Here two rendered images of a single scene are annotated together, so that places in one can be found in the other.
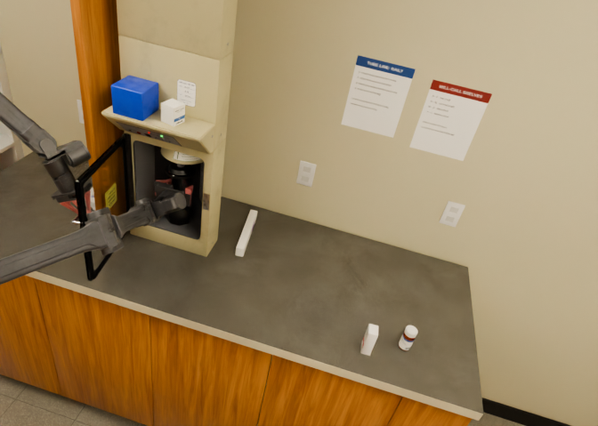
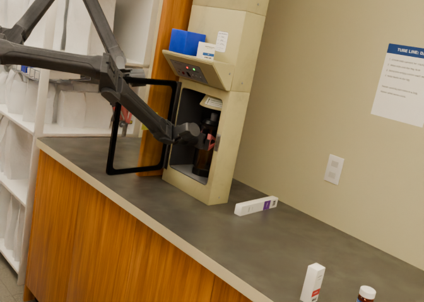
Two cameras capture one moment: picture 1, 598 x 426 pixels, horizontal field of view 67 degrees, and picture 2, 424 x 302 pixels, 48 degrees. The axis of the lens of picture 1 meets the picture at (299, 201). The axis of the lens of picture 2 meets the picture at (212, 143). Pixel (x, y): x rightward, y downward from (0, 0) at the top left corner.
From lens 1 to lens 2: 100 cm
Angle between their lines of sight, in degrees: 42
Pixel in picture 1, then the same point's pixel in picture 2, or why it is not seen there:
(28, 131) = (112, 48)
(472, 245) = not seen: outside the picture
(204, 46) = (238, 2)
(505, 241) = not seen: outside the picture
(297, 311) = (259, 255)
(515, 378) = not seen: outside the picture
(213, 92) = (238, 38)
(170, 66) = (216, 21)
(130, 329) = (121, 241)
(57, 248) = (69, 56)
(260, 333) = (209, 249)
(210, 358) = (166, 284)
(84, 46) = (166, 5)
